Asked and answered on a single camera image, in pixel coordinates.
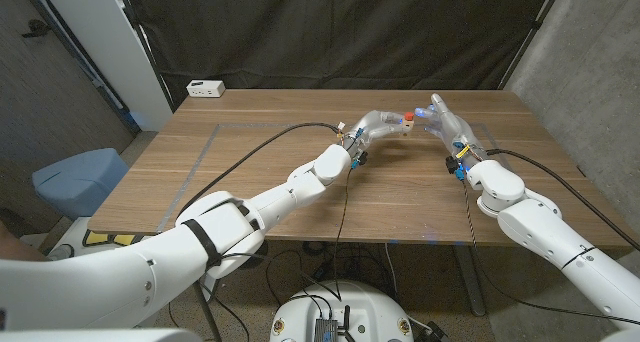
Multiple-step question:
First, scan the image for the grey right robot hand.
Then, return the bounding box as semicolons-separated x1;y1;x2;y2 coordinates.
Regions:
413;92;490;169

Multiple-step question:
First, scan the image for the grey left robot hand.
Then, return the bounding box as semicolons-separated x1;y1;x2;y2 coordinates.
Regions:
341;109;415;156

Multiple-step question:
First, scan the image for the black backdrop curtain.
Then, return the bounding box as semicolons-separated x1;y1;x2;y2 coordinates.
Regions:
122;0;566;108

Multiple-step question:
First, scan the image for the black backdrop stand pole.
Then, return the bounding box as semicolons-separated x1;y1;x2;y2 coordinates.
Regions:
113;0;176;112
498;0;569;91

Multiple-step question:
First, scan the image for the grey table leg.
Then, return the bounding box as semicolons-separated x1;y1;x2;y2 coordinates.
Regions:
453;244;487;317

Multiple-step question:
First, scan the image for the white power strip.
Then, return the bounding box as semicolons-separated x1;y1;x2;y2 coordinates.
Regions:
185;79;226;99

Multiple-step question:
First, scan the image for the white robot torso base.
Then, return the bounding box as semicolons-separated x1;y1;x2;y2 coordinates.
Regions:
269;280;415;342

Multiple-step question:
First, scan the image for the small grey electronics box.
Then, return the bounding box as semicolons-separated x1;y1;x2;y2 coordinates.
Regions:
313;317;340;342

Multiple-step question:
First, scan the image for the white cabinet panel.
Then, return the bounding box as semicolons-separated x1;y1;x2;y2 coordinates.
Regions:
37;0;174;132

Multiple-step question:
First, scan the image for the blue padded stool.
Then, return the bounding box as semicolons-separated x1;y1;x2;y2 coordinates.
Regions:
31;147;130;221

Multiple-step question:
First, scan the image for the grey sneaker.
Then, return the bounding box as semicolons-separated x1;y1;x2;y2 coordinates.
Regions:
48;243;76;261

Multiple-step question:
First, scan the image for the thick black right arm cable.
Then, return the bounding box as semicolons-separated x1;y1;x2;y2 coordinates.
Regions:
485;148;640;252

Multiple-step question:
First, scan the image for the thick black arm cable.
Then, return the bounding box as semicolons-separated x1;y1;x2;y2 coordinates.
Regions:
485;148;640;252
175;122;345;221

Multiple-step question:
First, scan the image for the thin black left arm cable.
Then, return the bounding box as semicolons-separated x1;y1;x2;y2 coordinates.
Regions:
222;167;354;302

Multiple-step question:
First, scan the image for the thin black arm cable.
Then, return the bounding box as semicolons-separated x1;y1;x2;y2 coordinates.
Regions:
459;180;640;321
222;167;354;302

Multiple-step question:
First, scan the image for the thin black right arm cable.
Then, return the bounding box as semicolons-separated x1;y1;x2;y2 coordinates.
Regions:
459;180;640;321

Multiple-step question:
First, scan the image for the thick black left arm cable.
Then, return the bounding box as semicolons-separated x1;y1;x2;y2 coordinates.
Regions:
175;122;345;221

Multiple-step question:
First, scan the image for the white floor cable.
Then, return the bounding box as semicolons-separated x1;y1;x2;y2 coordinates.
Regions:
383;241;400;297

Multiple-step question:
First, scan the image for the white floor base plate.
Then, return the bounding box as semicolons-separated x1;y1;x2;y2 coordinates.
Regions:
47;216;156;262

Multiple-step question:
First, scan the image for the black door handle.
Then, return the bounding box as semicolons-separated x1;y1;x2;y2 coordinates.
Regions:
20;19;51;38

